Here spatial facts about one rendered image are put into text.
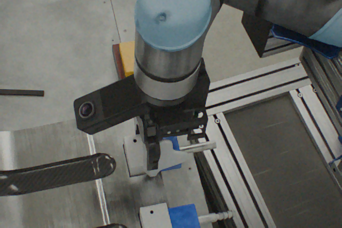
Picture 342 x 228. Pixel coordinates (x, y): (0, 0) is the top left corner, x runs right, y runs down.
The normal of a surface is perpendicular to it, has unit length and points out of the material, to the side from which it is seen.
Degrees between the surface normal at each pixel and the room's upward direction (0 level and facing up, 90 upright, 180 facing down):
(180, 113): 0
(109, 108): 31
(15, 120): 0
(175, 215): 0
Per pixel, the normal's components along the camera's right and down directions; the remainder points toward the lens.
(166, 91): 0.04, 0.87
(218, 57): 0.06, -0.50
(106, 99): -0.44, -0.31
